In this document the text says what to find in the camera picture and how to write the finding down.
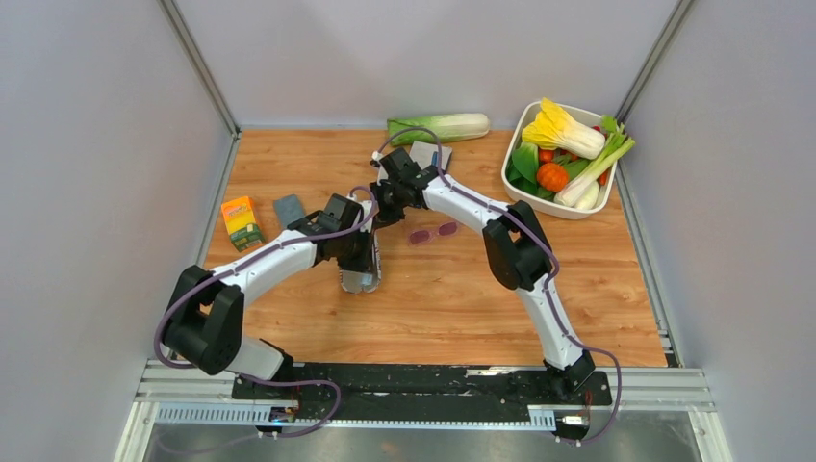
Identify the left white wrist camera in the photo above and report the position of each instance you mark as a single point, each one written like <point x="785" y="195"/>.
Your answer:
<point x="369" y="210"/>

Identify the pink transparent sunglasses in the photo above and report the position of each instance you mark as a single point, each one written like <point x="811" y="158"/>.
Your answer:
<point x="428" y="235"/>

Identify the grey glasses case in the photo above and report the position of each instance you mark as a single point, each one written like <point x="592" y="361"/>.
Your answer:
<point x="288" y="209"/>

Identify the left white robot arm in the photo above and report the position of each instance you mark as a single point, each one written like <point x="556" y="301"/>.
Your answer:
<point x="204" y="319"/>

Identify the white rectangular tray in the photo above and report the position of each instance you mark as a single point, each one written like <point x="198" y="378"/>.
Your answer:
<point x="539" y="204"/>

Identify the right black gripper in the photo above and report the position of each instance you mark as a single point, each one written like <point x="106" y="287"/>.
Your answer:
<point x="385" y="216"/>

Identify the green leafy vegetable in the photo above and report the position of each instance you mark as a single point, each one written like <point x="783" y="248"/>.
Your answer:
<point x="523" y="164"/>

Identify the orange green carton box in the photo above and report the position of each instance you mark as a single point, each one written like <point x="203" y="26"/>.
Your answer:
<point x="241" y="223"/>

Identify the green white napa cabbage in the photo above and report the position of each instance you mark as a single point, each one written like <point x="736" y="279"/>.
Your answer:
<point x="448" y="128"/>

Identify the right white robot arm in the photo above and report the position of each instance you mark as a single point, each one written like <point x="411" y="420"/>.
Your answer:
<point x="519" y="255"/>

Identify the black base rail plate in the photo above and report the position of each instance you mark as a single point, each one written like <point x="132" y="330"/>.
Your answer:
<point x="423" y="393"/>

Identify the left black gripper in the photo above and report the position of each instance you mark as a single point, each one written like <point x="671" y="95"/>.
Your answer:
<point x="365" y="262"/>

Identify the small orange pumpkin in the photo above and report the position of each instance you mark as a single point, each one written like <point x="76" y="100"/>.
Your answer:
<point x="552" y="177"/>

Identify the green white leek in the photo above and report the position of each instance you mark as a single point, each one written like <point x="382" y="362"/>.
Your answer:
<point x="583" y="191"/>

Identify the grey razor package box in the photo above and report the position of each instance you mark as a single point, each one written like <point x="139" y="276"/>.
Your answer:
<point x="426" y="155"/>

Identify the newspaper print pouch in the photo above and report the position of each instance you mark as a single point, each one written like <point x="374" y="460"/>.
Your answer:
<point x="358" y="283"/>

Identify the yellow white bok choy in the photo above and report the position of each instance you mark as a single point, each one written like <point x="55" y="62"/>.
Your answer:
<point x="554" y="128"/>

